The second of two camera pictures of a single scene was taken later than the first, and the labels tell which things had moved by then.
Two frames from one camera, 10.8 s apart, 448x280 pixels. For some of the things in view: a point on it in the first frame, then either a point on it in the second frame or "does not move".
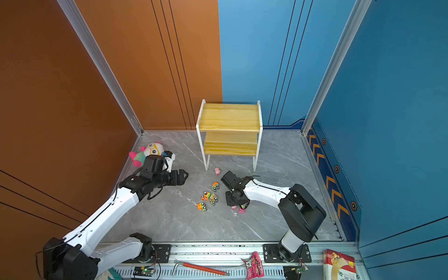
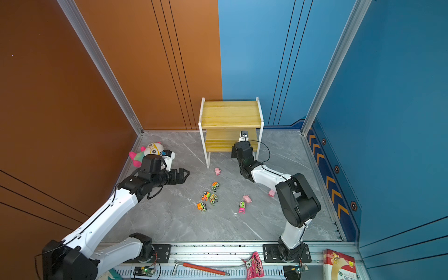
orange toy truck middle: (206, 196) does not move
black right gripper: (229, 202) -> (235, 150)
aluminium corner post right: (354, 19) does not move
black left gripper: (182, 178) does not move
